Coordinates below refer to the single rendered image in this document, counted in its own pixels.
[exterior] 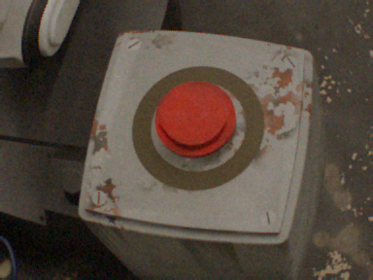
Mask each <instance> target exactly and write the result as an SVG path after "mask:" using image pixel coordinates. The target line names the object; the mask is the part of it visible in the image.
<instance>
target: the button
mask: <svg viewBox="0 0 373 280"><path fill-rule="evenodd" d="M235 124H236V111H235V107H234V106H233V103H232V100H231V99H230V97H229V95H228V94H227V93H226V92H225V91H224V90H223V89H222V88H219V87H218V86H216V85H213V84H211V83H208V82H203V81H193V82H189V83H185V84H182V85H178V86H176V87H174V88H172V89H171V91H170V92H168V93H166V94H165V96H164V97H163V98H162V99H161V101H160V102H159V105H158V108H157V111H156V113H155V128H156V134H157V135H158V137H159V139H160V141H161V142H162V144H163V145H164V146H165V147H167V149H168V150H169V151H171V152H172V153H174V154H176V155H178V156H180V157H182V158H204V157H207V156H210V155H212V154H214V153H216V152H217V151H218V150H220V149H221V148H222V147H223V146H225V145H226V143H227V142H228V141H229V139H230V138H231V136H232V134H233V133H234V128H235Z"/></svg>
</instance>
